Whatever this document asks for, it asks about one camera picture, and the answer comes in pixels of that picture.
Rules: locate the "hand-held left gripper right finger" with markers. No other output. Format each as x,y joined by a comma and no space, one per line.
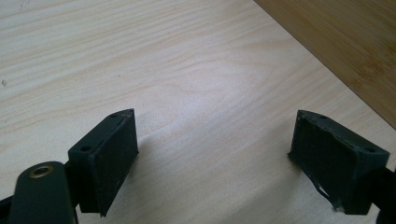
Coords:
330,158

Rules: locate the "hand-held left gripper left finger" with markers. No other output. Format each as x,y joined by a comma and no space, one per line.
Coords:
106,155

